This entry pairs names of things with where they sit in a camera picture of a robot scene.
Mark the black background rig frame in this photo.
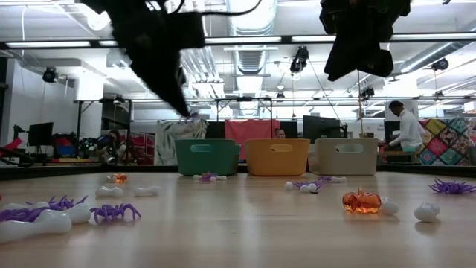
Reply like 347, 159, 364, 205
76, 95, 476, 167

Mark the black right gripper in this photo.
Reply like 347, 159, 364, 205
323, 14, 394, 82

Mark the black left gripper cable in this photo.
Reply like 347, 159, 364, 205
174, 0, 263, 18

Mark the red hanging cloth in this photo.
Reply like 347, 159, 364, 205
224, 118, 280, 164

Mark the black hanging camera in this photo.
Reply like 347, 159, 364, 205
289, 45, 310, 74

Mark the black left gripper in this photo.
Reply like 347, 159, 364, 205
111, 10, 205, 116

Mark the white green patterned cloth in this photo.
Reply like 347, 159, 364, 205
154, 119, 209, 167

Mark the orange plastic bin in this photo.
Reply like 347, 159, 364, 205
244, 138, 311, 177

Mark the silver round air duct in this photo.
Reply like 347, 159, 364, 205
226, 0, 278, 75

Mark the thin vertical pole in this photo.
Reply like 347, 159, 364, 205
355, 70, 364, 135

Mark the black overhead frame beam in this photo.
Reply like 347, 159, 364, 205
0, 32, 476, 50

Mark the silver slanted air duct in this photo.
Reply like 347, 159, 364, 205
399, 40, 476, 74

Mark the colourful patchwork quilt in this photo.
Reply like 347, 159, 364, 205
418, 118, 476, 167

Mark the teal plastic bin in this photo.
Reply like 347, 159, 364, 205
173, 138, 242, 176

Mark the black aluminium table frame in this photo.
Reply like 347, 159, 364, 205
0, 163, 476, 182

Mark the black computer monitor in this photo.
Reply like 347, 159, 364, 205
383, 120, 401, 144
284, 121, 299, 140
302, 115, 342, 144
28, 121, 55, 148
205, 121, 227, 141

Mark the light grey plastic bin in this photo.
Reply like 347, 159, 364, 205
308, 138, 379, 176

